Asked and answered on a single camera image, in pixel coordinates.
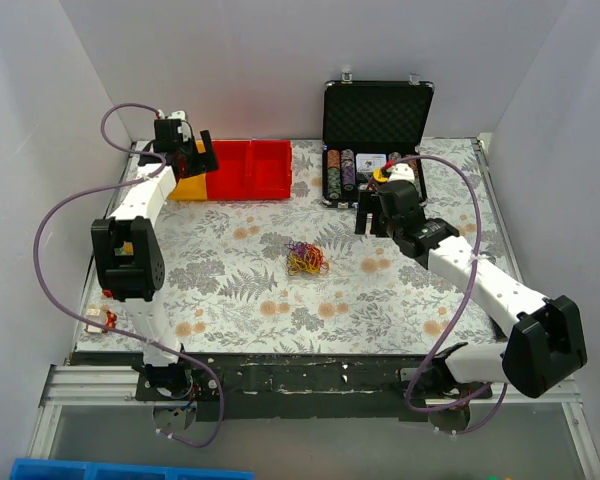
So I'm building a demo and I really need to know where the yellow plastic bin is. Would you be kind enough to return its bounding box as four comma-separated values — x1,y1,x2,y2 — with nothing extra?
168,140,208,201

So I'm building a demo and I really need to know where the red double plastic bin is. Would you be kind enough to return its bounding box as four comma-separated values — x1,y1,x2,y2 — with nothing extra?
206,139,292,201

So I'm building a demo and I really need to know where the purple thin cable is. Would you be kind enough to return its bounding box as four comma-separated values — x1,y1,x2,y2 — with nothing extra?
284,240,326,261

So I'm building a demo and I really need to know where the yellow thin cable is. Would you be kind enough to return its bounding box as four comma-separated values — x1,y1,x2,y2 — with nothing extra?
285,249,330,278

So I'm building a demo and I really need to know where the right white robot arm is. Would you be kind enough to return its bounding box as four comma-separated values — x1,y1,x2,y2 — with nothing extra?
355,180,588,398

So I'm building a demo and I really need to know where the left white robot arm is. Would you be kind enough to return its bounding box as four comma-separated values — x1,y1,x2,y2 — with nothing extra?
91,110,218,400

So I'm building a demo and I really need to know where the yellow dealer button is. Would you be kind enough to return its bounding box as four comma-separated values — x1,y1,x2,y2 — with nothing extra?
373,167,389,184

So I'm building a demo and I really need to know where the black poker chip case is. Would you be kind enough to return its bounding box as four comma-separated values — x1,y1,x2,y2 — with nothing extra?
322,73,435,209

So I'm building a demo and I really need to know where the floral table mat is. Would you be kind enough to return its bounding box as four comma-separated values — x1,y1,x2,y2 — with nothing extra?
74,138,524,355

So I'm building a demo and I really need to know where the small red white toy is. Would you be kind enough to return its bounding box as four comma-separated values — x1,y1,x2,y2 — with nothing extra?
84,306,117,334

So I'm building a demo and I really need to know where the blue tray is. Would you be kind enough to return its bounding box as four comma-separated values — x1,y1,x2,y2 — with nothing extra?
9,458,255,480

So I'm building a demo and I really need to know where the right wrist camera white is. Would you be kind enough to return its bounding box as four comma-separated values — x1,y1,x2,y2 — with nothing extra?
383,162,415,183

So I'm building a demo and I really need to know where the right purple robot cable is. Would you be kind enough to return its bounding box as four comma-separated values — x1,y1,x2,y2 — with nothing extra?
385,153,509,434

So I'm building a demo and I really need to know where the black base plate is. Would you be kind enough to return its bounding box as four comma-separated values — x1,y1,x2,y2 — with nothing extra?
134,352,496,424

